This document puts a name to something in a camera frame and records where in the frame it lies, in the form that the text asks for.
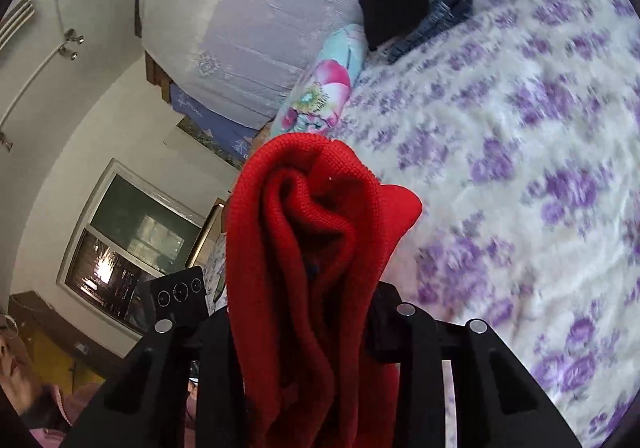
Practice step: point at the purple floral bedsheet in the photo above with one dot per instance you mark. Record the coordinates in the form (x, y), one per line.
(500, 152)

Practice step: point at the white wall pipe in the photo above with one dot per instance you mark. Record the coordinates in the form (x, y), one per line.
(42, 67)

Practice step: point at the person's pink clothing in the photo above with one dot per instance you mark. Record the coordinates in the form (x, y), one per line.
(75, 413)

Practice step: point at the blue wall poster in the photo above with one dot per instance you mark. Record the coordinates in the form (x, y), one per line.
(210, 122)

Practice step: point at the white radiator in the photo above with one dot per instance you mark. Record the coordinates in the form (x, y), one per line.
(15, 22)

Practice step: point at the wooden bed frame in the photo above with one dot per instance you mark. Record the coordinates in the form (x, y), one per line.
(152, 72)

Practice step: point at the colourful floral pillow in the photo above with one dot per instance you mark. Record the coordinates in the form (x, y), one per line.
(320, 82)

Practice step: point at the person's head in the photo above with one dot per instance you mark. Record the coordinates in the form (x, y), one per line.
(12, 363)

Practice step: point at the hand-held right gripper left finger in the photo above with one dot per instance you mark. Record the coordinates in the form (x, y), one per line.
(215, 343)

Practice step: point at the white-framed window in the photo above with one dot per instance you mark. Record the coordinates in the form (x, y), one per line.
(125, 208)

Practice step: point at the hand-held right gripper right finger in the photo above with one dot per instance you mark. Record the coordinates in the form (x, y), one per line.
(385, 328)

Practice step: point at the red pants with striped side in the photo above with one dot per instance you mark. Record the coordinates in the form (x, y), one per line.
(300, 328)

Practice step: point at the white lace headboard cover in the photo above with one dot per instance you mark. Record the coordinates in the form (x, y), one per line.
(250, 27)

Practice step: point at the folded blue jeans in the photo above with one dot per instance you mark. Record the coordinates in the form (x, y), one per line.
(445, 7)

